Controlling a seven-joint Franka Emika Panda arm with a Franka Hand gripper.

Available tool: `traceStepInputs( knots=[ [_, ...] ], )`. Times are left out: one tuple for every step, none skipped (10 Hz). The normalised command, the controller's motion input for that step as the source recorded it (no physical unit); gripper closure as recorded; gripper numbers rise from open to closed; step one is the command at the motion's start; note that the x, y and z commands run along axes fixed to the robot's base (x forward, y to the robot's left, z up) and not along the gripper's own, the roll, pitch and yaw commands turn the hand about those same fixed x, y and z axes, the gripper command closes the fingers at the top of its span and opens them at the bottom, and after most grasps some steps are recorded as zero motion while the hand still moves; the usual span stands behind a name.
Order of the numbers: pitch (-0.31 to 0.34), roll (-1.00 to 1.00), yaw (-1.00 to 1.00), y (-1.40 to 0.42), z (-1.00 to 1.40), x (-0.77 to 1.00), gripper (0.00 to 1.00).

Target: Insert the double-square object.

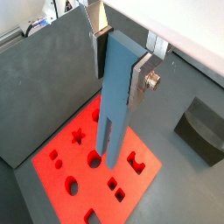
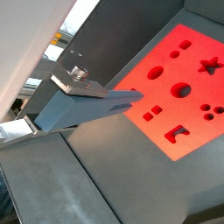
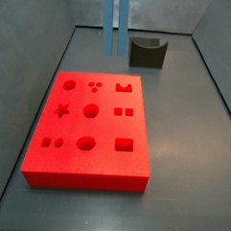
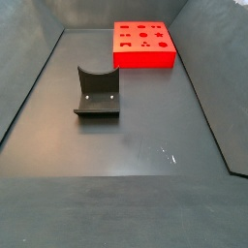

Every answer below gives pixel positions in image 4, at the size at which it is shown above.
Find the red shape-sorter block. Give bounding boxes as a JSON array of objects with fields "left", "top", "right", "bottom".
[{"left": 112, "top": 21, "right": 176, "bottom": 69}]

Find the black curved holder bracket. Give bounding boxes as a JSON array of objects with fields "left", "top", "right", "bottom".
[{"left": 74, "top": 67, "right": 120, "bottom": 116}]

